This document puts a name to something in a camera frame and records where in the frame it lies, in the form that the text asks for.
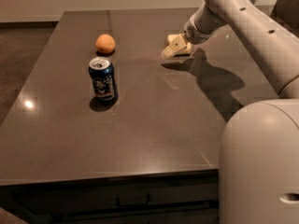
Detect dark drawer handle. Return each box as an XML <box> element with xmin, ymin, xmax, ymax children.
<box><xmin>116</xmin><ymin>194</ymin><xmax>150</xmax><ymax>208</ymax></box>

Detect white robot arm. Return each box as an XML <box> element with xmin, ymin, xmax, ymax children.
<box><xmin>162</xmin><ymin>0</ymin><xmax>299</xmax><ymax>224</ymax></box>

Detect dark box in corner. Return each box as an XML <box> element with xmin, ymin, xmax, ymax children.
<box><xmin>270</xmin><ymin>0</ymin><xmax>299</xmax><ymax>37</ymax></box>

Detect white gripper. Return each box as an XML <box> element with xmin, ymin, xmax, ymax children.
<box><xmin>161</xmin><ymin>16</ymin><xmax>211</xmax><ymax>60</ymax></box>

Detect yellow sponge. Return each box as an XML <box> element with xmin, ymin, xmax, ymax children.
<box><xmin>166</xmin><ymin>33</ymin><xmax>192</xmax><ymax>57</ymax></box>

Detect orange fruit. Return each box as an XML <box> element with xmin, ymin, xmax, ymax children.
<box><xmin>95</xmin><ymin>34</ymin><xmax>116</xmax><ymax>54</ymax></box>

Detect dark cabinet drawer front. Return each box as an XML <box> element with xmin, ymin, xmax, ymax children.
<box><xmin>15</xmin><ymin>175</ymin><xmax>219</xmax><ymax>215</ymax></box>

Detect blue pepsi can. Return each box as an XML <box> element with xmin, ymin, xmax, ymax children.
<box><xmin>88</xmin><ymin>57</ymin><xmax>118</xmax><ymax>103</ymax></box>

